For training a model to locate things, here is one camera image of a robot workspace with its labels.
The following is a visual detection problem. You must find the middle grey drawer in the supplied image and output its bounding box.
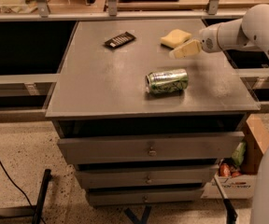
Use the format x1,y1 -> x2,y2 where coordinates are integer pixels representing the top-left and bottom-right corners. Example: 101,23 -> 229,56
76,165 -> 218,189

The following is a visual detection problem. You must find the grey drawer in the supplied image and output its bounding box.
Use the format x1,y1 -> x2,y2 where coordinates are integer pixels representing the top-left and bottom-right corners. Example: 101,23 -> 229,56
58,132 -> 244,164
76,165 -> 218,189
86,188 -> 204,206

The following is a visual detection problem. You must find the yellow sponge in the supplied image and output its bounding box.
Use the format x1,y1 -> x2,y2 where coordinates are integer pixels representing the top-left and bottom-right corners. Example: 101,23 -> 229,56
161,29 -> 191,49

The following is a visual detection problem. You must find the black cable on floor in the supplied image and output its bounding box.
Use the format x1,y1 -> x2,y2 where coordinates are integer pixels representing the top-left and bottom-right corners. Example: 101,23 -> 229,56
0,121 -> 47,224

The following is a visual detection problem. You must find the green crushed soda can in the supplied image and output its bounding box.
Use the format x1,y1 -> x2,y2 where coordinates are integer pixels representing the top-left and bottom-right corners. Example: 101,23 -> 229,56
145,68 -> 189,94

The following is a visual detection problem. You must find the grey drawer cabinet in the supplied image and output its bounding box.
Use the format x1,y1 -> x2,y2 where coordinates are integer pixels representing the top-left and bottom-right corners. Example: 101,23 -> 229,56
46,20 -> 258,206

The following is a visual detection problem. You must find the metal railing frame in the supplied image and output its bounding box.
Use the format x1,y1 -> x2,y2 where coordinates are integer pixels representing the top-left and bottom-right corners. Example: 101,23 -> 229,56
0,0 -> 269,21

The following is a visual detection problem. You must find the green bag in box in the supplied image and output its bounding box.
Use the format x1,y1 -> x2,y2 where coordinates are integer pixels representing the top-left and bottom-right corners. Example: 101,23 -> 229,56
232,142 -> 247,166

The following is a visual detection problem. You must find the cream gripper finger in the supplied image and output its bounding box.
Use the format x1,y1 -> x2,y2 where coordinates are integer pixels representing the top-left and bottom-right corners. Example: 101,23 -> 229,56
169,39 -> 202,59

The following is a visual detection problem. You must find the top grey drawer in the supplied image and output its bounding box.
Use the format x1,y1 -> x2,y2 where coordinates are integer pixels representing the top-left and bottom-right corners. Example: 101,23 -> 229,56
58,132 -> 244,164

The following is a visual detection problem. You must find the black snack packet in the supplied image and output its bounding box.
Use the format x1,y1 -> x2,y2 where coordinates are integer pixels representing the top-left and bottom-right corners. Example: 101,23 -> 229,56
105,32 -> 135,49

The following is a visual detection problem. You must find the cardboard box with items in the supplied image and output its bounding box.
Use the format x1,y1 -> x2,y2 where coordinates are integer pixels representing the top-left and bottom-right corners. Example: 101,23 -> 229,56
201,114 -> 269,200

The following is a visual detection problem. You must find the bottom grey drawer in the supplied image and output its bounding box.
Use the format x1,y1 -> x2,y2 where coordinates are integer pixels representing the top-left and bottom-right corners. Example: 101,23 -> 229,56
86,188 -> 204,206

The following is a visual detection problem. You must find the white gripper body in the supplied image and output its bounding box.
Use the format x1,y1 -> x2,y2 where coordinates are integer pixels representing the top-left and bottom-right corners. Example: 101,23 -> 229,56
199,24 -> 223,53

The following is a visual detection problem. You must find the red can in box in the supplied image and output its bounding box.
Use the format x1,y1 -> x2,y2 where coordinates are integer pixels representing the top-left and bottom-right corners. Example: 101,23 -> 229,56
219,163 -> 231,177

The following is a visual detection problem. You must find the black bar at bottom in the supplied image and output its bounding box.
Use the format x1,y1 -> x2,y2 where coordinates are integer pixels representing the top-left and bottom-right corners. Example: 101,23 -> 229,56
214,175 -> 238,224

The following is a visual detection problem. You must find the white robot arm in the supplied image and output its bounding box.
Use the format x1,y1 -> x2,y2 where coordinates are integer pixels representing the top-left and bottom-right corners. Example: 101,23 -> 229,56
198,4 -> 269,224

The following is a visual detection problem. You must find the black metal floor stand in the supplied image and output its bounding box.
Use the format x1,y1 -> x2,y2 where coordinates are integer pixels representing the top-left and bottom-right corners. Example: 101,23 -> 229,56
0,169 -> 52,224

